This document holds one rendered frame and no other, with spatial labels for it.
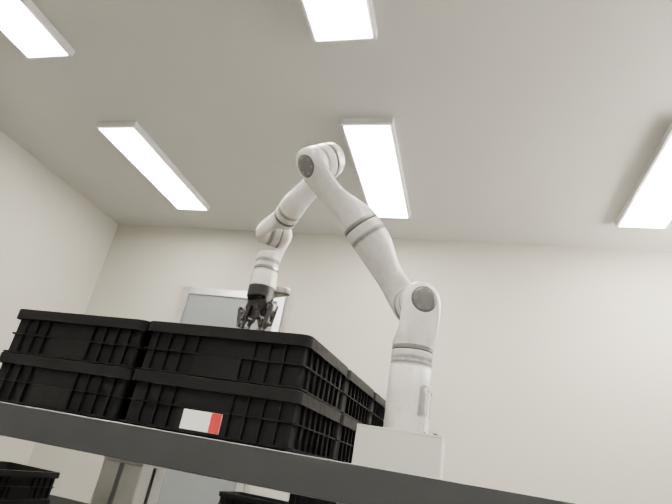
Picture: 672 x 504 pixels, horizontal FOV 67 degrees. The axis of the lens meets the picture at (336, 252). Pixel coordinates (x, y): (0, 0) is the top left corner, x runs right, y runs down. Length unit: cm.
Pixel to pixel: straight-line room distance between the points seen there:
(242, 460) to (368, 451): 47
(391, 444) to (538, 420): 330
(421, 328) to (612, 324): 354
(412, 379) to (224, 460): 56
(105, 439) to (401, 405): 60
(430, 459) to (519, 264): 371
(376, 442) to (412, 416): 10
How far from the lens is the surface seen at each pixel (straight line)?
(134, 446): 69
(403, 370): 111
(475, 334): 440
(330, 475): 59
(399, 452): 104
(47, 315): 143
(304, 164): 124
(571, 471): 430
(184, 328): 116
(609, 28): 287
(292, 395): 101
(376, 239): 117
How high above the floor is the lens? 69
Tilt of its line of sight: 23 degrees up
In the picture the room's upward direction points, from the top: 10 degrees clockwise
